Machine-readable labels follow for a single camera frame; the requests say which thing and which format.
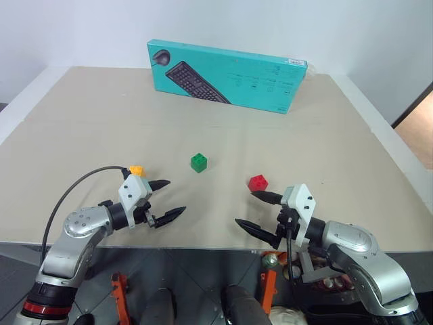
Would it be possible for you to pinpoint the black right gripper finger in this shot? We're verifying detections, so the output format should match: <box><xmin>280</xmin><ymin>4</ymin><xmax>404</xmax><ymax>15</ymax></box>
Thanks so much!
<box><xmin>234</xmin><ymin>218</ymin><xmax>279</xmax><ymax>250</ymax></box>
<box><xmin>250</xmin><ymin>190</ymin><xmax>283</xmax><ymax>206</ymax></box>

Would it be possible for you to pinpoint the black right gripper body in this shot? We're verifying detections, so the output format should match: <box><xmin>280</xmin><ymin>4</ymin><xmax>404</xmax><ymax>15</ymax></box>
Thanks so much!
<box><xmin>274</xmin><ymin>206</ymin><xmax>302</xmax><ymax>251</ymax></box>

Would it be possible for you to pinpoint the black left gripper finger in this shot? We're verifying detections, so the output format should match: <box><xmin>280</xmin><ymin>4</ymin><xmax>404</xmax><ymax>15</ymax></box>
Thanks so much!
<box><xmin>154</xmin><ymin>205</ymin><xmax>188</xmax><ymax>229</ymax></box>
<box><xmin>149</xmin><ymin>179</ymin><xmax>172</xmax><ymax>195</ymax></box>

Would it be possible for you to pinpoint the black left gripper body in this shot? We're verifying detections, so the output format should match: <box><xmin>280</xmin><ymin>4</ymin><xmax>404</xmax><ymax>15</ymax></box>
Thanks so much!
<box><xmin>134</xmin><ymin>199</ymin><xmax>161</xmax><ymax>229</ymax></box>

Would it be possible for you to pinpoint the red toy block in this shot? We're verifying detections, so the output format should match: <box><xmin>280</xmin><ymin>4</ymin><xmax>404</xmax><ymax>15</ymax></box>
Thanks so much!
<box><xmin>248</xmin><ymin>174</ymin><xmax>269</xmax><ymax>193</ymax></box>

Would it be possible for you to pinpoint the green toy block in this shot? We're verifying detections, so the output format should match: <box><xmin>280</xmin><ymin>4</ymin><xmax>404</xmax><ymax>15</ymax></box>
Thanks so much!
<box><xmin>189</xmin><ymin>152</ymin><xmax>208</xmax><ymax>173</ymax></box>

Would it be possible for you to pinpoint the orange metal stand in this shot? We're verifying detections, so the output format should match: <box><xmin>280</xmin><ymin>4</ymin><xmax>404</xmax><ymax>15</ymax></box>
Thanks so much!
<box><xmin>110</xmin><ymin>272</ymin><xmax>131</xmax><ymax>325</ymax></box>
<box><xmin>260</xmin><ymin>269</ymin><xmax>277</xmax><ymax>316</ymax></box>

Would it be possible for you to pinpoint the beige table cover sheet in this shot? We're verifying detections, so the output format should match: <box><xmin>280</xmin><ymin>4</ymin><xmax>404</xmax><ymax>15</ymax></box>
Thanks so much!
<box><xmin>0</xmin><ymin>66</ymin><xmax>433</xmax><ymax>253</ymax></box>

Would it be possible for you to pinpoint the white rounded object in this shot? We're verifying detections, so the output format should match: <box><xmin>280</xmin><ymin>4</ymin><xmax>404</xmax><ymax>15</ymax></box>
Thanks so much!
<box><xmin>270</xmin><ymin>306</ymin><xmax>305</xmax><ymax>325</ymax></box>

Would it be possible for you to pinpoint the teal keyboard box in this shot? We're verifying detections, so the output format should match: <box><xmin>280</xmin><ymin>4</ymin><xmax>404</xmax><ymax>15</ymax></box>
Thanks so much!
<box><xmin>147</xmin><ymin>39</ymin><xmax>309</xmax><ymax>115</ymax></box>

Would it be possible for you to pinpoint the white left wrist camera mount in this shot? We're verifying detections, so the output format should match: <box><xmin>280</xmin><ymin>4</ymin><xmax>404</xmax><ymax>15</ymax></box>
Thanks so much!
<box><xmin>118</xmin><ymin>175</ymin><xmax>154</xmax><ymax>228</ymax></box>

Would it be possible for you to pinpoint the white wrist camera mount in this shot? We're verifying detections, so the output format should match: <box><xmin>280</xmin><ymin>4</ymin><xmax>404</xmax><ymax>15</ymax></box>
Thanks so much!
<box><xmin>281</xmin><ymin>183</ymin><xmax>317</xmax><ymax>246</ymax></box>
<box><xmin>118</xmin><ymin>175</ymin><xmax>154</xmax><ymax>228</ymax></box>

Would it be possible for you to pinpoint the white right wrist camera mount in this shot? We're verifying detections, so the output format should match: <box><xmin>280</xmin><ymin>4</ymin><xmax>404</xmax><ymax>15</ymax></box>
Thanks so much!
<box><xmin>281</xmin><ymin>183</ymin><xmax>317</xmax><ymax>246</ymax></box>

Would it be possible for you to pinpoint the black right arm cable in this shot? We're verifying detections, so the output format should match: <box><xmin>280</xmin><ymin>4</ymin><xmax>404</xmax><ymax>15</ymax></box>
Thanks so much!
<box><xmin>286</xmin><ymin>216</ymin><xmax>299</xmax><ymax>285</ymax></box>

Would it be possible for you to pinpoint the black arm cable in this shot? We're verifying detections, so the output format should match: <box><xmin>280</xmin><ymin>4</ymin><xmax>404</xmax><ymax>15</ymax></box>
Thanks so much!
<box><xmin>41</xmin><ymin>165</ymin><xmax>132</xmax><ymax>263</ymax></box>
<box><xmin>286</xmin><ymin>216</ymin><xmax>299</xmax><ymax>285</ymax></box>

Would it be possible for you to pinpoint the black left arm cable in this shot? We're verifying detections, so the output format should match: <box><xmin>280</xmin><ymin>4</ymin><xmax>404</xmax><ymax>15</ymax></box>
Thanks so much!
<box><xmin>41</xmin><ymin>165</ymin><xmax>132</xmax><ymax>263</ymax></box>

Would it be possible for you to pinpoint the grey plastic bracket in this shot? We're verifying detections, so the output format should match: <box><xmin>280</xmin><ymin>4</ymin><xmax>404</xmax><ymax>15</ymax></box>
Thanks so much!
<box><xmin>299</xmin><ymin>252</ymin><xmax>339</xmax><ymax>284</ymax></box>

